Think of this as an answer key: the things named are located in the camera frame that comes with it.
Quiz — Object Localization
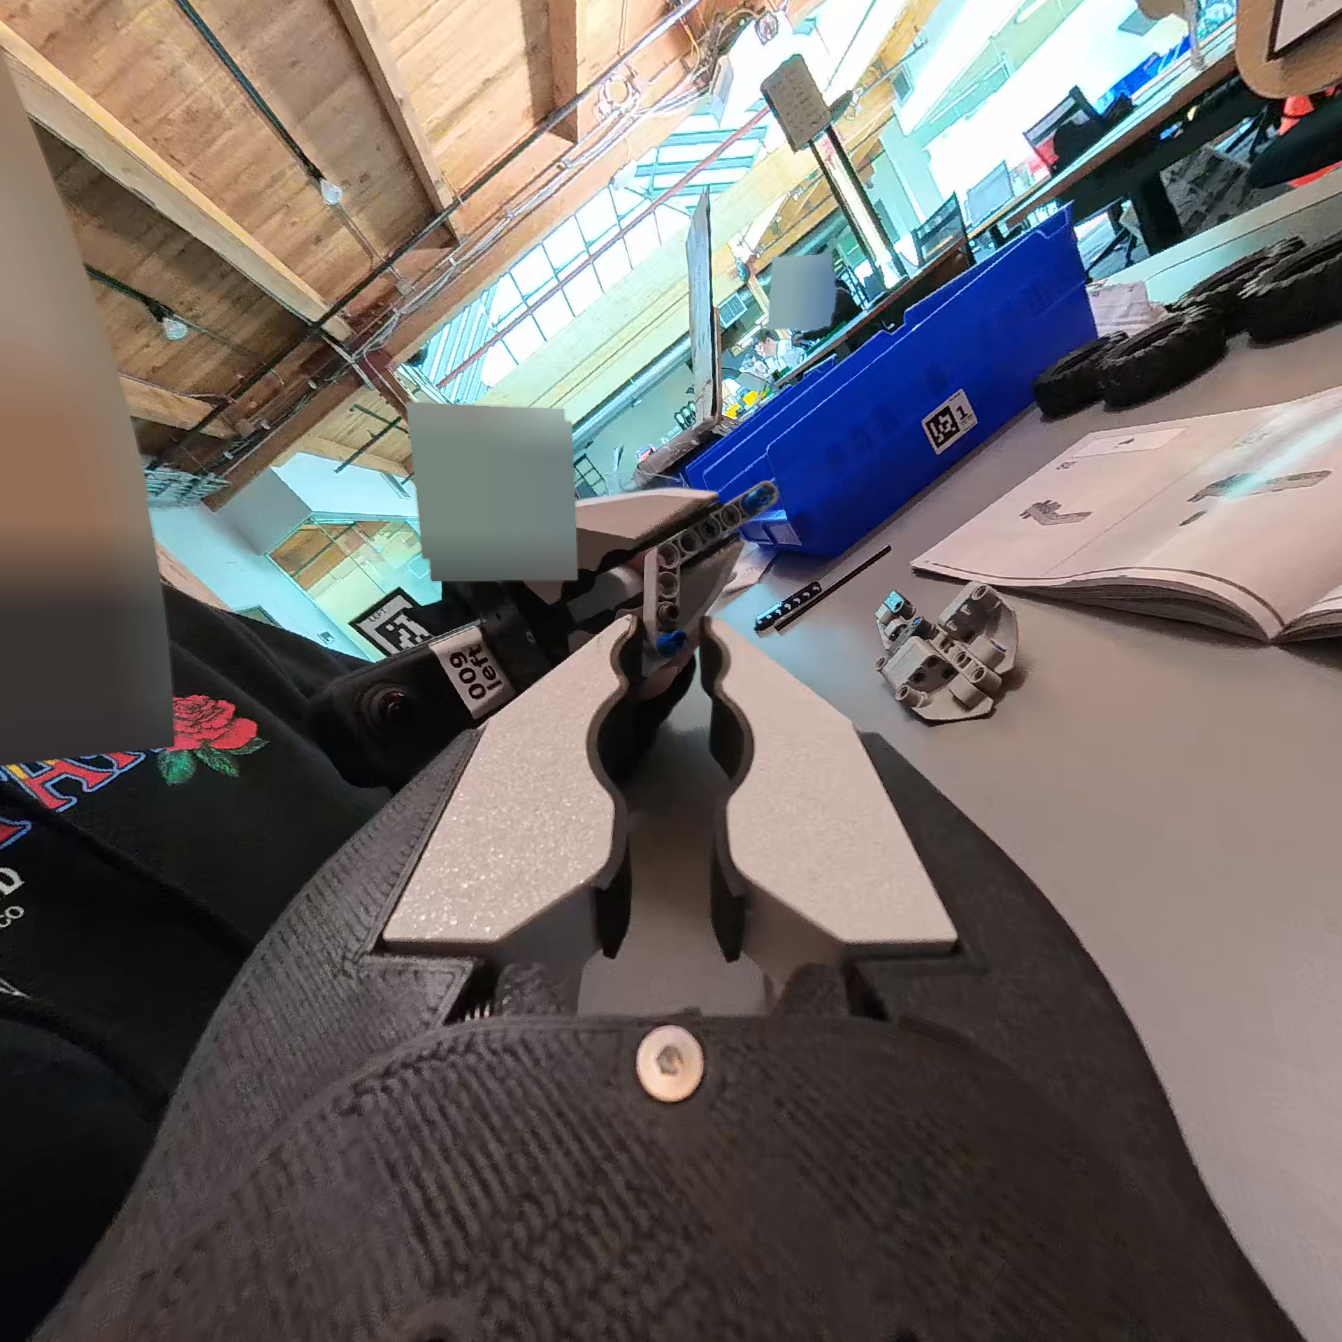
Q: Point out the clear plastic bag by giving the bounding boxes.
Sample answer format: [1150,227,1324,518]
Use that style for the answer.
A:
[1086,278,1156,338]

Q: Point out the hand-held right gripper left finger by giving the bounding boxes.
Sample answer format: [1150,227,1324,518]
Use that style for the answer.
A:
[382,615,643,1014]

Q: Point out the grey technic frame assembly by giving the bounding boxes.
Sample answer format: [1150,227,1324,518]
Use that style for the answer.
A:
[874,581,1021,725]

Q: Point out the long wooden table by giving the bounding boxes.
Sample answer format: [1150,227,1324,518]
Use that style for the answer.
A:
[967,51,1258,255]

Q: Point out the black toy tyre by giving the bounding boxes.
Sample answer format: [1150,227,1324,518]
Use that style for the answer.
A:
[1241,253,1342,344]
[1031,331,1129,420]
[1101,308,1230,410]
[1165,238,1311,316]

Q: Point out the grey technic beam assembly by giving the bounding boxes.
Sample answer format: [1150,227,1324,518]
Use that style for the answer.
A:
[641,480,779,683]

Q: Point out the open instruction booklet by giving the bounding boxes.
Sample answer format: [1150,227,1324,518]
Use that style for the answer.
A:
[910,386,1342,643]

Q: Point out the person's black printed hoodie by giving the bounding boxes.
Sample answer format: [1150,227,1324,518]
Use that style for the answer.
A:
[0,628,473,1342]

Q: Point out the blue plastic bin with tag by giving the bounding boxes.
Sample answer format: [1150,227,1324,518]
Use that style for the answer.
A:
[762,202,1099,558]

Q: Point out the round wooden sign board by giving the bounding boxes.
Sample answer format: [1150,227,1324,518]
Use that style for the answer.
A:
[1233,0,1342,102]

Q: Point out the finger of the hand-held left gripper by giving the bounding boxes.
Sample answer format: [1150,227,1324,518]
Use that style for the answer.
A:
[571,488,726,575]
[571,543,743,643]

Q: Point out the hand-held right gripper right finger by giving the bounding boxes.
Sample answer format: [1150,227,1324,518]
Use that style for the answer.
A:
[698,617,961,1010]

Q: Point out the white board panel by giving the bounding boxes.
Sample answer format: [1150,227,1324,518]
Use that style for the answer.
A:
[683,191,726,422]

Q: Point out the sign on black stand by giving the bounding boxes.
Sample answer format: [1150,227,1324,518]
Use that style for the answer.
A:
[758,53,908,278]

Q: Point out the black axle rod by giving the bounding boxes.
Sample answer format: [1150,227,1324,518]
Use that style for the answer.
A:
[774,543,893,630]

